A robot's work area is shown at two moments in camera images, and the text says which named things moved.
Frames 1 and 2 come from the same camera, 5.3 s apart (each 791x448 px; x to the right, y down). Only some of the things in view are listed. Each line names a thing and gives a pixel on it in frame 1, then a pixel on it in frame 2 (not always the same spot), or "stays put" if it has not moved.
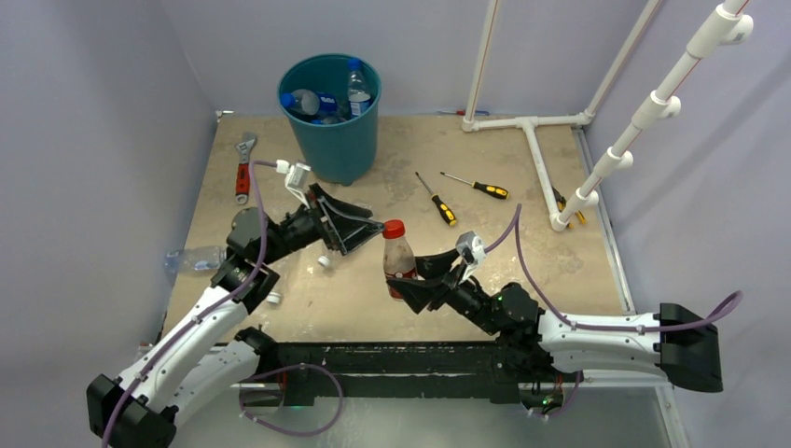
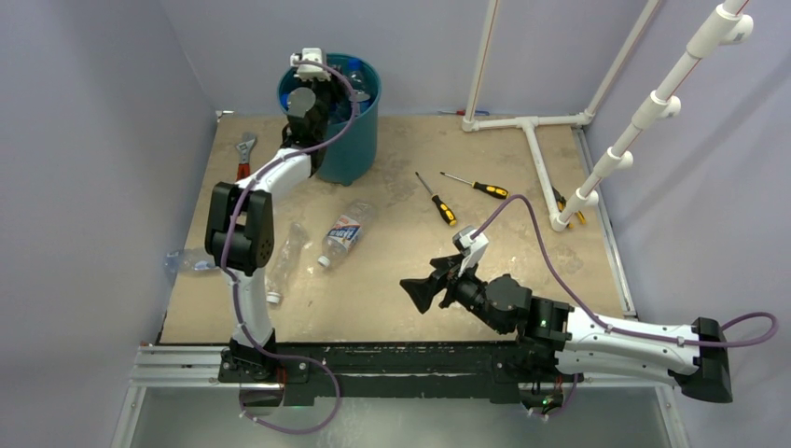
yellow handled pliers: x=561 y=203 stays put
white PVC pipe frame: x=723 y=25 stays put
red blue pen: x=463 y=112 stays put
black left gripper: x=347 y=221 → x=334 y=87
